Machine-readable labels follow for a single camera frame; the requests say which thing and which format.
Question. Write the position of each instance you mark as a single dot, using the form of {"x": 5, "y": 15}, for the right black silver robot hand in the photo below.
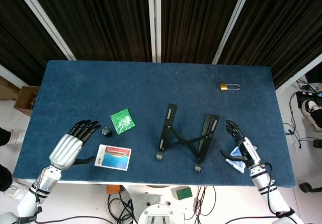
{"x": 247, "y": 149}

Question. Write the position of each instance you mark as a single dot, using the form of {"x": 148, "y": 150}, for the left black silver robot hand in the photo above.
{"x": 64, "y": 149}

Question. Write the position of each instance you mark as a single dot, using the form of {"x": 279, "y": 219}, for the black folding laptop stand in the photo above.
{"x": 167, "y": 125}

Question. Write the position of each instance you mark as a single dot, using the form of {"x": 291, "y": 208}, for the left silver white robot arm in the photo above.
{"x": 40, "y": 183}

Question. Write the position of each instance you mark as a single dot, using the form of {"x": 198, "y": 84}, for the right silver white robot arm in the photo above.
{"x": 264, "y": 181}

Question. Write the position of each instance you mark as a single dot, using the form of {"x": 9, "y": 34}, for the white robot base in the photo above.
{"x": 153, "y": 204}

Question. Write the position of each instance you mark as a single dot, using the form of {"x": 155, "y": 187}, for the brown cardboard box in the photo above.
{"x": 7, "y": 90}

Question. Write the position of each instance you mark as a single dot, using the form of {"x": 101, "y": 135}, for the blue white tissue packet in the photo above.
{"x": 236, "y": 150}

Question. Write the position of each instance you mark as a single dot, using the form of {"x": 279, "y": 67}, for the small black cylindrical cup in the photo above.
{"x": 106, "y": 132}

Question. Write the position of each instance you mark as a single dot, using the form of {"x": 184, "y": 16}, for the postcard with blue picture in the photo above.
{"x": 113, "y": 158}

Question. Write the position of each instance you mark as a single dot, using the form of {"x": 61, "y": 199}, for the black trouser leg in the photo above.
{"x": 4, "y": 137}
{"x": 5, "y": 176}

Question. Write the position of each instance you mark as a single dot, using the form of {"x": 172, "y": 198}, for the open cardboard box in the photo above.
{"x": 25, "y": 100}

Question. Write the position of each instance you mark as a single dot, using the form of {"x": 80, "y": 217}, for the orange plastic object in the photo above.
{"x": 113, "y": 189}

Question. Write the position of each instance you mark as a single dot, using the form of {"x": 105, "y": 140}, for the green foil packet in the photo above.
{"x": 122, "y": 120}

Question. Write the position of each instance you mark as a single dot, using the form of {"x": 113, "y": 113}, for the brass padlock with long shackle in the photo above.
{"x": 224, "y": 86}

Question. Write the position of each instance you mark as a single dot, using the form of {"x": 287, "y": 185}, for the black caster wheel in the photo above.
{"x": 305, "y": 187}

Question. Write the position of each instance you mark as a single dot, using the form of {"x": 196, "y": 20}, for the black and white sneaker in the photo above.
{"x": 310, "y": 110}

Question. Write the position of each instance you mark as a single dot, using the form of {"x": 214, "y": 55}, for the black power strip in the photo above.
{"x": 300, "y": 96}

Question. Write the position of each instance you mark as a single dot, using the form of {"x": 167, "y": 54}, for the small green box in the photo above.
{"x": 184, "y": 193}

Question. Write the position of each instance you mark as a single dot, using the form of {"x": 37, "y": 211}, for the dark pleated curtain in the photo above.
{"x": 15, "y": 32}
{"x": 284, "y": 20}
{"x": 196, "y": 20}
{"x": 100, "y": 20}

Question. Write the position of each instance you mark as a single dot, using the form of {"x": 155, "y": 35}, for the white frame post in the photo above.
{"x": 7, "y": 74}
{"x": 154, "y": 20}
{"x": 42, "y": 17}
{"x": 232, "y": 20}
{"x": 299, "y": 74}

